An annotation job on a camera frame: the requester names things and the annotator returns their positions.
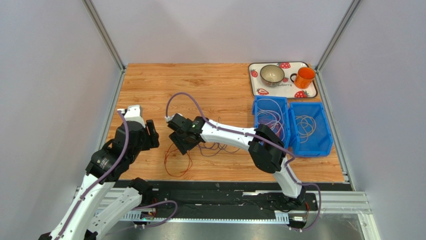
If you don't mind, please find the orange wire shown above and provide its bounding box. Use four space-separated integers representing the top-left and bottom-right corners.
163 143 194 178

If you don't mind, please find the white wire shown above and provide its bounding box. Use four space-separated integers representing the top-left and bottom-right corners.
254 98 287 141

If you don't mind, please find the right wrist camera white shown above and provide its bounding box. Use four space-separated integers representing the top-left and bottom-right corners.
164 113 183 123

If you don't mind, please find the aluminium frame post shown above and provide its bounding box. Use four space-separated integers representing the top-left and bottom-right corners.
315 0 363 72
82 0 126 72

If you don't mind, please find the orange mug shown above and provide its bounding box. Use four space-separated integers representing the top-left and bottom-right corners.
290 67 316 89

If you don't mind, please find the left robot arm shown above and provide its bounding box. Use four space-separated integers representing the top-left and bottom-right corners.
39 119 160 240

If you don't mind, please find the right blue plastic bin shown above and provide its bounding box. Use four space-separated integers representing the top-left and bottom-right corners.
288 102 334 158

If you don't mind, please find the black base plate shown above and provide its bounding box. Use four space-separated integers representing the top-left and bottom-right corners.
109 179 354 221

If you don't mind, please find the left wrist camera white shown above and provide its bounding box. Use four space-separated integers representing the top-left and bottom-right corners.
117 105 146 128

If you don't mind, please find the left aluminium frame post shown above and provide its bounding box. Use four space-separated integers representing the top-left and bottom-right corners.
82 0 126 72

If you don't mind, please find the yellow wire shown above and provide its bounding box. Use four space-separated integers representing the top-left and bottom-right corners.
294 114 317 144

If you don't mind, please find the ceramic bowl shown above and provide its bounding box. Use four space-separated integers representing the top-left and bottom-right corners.
260 64 285 87

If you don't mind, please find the blue plastic bin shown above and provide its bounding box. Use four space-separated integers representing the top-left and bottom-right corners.
251 95 291 149
288 102 334 158

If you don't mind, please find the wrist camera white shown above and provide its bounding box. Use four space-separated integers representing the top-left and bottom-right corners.
117 105 146 128
164 113 183 123

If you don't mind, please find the slotted cable duct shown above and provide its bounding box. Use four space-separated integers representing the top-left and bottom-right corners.
119 210 290 225

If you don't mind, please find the right aluminium frame post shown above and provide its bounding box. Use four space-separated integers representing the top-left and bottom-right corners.
315 0 363 72

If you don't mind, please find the left blue plastic bin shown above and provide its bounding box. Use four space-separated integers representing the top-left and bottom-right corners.
251 95 291 149

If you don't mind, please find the dark red wire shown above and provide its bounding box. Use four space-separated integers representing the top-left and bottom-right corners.
255 111 284 134

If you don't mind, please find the strawberry print tray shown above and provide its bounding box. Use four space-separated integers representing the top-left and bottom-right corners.
248 61 318 99

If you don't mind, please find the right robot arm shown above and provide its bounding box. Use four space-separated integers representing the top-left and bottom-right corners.
165 113 306 210

